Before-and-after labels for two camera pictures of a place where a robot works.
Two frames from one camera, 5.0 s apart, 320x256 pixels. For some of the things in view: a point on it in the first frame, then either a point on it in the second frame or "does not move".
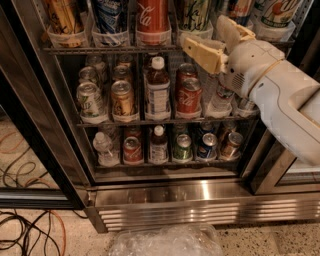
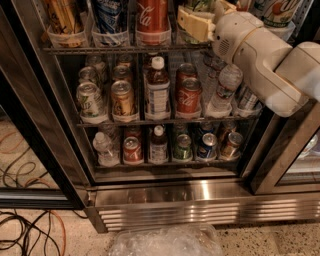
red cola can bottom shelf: [133, 153] does not move
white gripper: [250, 66] → [235, 34]
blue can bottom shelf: [206, 150] does not move
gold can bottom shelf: [231, 149] does not move
